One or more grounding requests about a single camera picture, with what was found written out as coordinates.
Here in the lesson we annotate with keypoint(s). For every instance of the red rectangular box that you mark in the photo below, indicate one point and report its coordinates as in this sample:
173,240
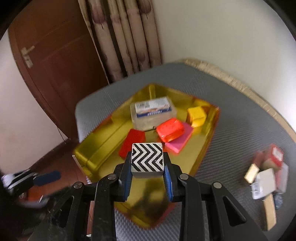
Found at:
133,136

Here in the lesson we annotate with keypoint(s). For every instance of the white square box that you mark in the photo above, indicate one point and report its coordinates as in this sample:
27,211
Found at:
264,184

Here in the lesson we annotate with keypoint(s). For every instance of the clear plastic card box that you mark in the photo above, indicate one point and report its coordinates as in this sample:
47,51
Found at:
147,115

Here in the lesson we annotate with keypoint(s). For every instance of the pink clear case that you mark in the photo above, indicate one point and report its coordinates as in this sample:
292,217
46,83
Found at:
281,178

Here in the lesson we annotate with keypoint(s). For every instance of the brown wooden door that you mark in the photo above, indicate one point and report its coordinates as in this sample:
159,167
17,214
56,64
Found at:
66,67

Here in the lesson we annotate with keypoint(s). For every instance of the red white cigarette box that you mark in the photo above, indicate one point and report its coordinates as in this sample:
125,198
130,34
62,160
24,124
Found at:
271,157

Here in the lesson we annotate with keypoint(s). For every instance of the grey textured table mat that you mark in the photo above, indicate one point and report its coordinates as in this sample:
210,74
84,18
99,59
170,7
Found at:
243,129

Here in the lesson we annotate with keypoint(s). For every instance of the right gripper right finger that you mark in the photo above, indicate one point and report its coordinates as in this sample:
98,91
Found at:
208,207

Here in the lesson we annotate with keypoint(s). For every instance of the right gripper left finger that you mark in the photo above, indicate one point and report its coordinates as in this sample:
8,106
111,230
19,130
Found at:
86,212

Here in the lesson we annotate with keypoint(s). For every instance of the red rounded box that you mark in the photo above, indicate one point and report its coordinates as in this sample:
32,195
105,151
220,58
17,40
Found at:
170,130

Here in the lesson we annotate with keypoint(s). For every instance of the silver door handle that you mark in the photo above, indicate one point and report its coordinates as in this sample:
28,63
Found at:
25,54

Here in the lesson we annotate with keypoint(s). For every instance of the pink flat box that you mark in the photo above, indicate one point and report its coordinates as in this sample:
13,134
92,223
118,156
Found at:
178,144

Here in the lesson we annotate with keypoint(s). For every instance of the tan small box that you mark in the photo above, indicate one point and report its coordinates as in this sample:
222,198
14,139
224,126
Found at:
251,173

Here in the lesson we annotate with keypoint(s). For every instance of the gold ribbed box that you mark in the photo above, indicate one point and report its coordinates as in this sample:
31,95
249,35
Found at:
270,213

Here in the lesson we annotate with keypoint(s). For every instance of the gold tin tray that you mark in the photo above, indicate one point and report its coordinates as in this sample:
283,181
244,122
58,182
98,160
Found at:
98,154

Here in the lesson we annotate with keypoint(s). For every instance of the yellow striped small box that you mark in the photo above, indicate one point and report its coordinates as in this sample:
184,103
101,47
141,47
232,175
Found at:
196,116

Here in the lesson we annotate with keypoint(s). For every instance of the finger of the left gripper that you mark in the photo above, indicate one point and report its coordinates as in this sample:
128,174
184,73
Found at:
41,180

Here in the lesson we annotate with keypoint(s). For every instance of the blue small box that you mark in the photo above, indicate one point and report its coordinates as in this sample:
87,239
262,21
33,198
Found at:
278,200

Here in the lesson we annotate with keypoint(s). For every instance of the beige patterned curtain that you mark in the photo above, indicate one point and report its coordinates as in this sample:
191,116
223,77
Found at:
124,34

